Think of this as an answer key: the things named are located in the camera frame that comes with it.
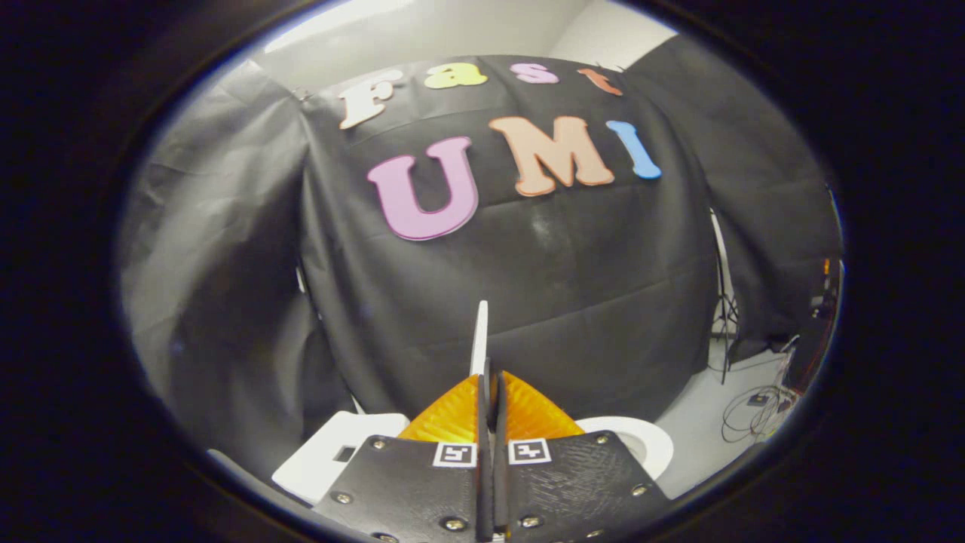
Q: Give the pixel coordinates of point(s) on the white toilet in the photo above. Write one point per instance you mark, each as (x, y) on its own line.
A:
(317, 464)

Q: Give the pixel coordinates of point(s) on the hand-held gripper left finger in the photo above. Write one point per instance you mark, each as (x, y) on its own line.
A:
(415, 483)

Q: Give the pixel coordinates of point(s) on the black backdrop cloth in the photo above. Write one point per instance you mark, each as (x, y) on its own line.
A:
(588, 302)

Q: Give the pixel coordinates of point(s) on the black power adapter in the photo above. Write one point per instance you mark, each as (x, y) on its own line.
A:
(758, 399)

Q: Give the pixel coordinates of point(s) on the black tripod stand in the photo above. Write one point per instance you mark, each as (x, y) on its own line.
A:
(725, 317)

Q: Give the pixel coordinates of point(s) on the large black box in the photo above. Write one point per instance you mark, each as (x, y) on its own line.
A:
(810, 339)

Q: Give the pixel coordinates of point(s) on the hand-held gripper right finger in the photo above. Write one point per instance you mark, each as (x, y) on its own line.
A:
(573, 483)

